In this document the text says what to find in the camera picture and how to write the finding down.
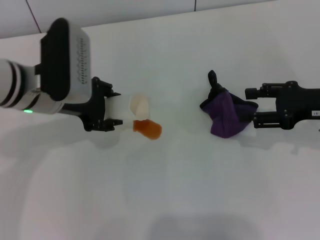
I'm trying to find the purple blue rag black edge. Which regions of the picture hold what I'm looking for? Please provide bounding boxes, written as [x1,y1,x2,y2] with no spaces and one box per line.
[199,69,259,139]

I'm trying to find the brown liquid stain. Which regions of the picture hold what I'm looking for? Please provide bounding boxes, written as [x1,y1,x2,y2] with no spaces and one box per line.
[132,119,163,141]

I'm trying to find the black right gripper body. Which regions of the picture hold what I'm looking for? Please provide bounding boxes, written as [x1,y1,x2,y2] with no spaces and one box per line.
[274,81,320,130]

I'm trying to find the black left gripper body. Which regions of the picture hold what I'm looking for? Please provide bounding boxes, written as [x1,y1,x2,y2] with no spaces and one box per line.
[59,77,108,133]

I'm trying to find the white paper cup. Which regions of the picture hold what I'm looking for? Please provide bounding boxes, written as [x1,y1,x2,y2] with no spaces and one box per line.
[104,93,150,126]

